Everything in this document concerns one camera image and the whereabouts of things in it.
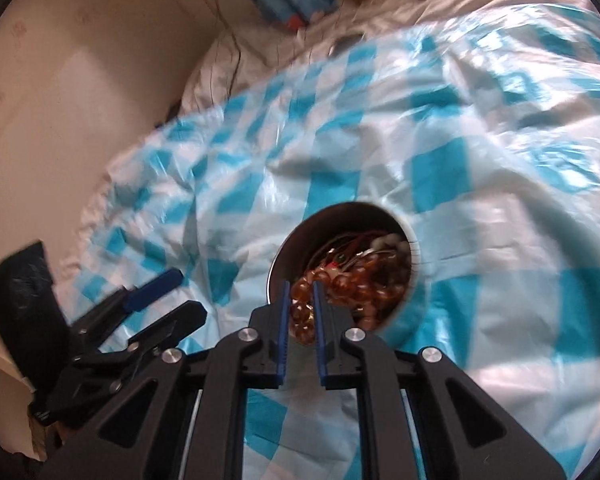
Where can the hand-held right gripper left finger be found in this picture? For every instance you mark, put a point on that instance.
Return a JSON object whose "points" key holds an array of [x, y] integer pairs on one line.
{"points": [[283, 340]]}

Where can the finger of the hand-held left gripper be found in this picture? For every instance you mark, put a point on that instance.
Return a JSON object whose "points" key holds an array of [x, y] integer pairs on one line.
{"points": [[150, 287], [180, 320]]}

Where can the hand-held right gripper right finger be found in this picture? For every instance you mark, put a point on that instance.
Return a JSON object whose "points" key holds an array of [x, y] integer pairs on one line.
{"points": [[321, 340]]}

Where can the round metal tin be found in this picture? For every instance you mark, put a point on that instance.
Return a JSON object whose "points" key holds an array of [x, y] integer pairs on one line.
{"points": [[416, 300]]}

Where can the blue checkered plastic sheet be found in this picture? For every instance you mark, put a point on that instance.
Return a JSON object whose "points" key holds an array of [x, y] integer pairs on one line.
{"points": [[480, 185]]}

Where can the white grid quilt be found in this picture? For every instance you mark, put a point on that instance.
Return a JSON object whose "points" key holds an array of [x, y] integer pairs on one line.
{"points": [[430, 5]]}

